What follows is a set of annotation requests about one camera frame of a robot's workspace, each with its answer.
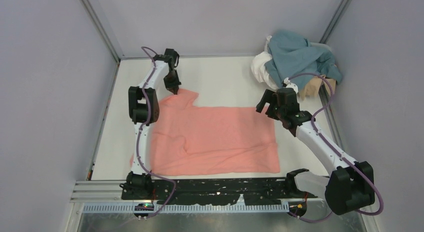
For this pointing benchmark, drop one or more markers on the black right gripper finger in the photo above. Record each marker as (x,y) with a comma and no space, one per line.
(274,112)
(268,97)

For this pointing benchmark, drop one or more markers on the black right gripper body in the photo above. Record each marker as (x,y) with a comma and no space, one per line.
(274,104)

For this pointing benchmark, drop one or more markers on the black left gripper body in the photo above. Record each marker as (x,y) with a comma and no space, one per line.
(171,79)

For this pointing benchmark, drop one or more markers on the pink t-shirt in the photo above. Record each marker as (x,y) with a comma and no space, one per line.
(189,140)

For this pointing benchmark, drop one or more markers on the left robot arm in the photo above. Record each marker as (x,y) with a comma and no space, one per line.
(144,110)

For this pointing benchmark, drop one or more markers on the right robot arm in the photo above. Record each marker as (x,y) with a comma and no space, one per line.
(350,184)

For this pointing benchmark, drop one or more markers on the white t-shirt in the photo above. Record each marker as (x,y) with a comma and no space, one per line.
(258,68)

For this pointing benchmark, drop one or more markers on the beige t-shirt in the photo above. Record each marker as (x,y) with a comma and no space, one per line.
(311,89)

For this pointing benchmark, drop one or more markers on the blue t-shirt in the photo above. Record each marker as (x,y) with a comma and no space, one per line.
(292,54)

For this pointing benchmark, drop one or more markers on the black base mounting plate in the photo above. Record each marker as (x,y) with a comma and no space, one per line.
(216,192)

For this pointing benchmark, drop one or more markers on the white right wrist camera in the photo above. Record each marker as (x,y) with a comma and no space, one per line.
(287,83)

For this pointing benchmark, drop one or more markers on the left aluminium corner post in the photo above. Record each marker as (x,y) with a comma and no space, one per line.
(100,29)

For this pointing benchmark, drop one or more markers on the aluminium corner post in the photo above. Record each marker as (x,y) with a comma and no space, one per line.
(335,19)
(100,29)

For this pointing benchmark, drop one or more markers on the right aluminium corner post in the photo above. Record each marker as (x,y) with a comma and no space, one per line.
(335,19)

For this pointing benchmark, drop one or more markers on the white slotted cable duct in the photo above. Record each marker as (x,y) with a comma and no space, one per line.
(149,208)

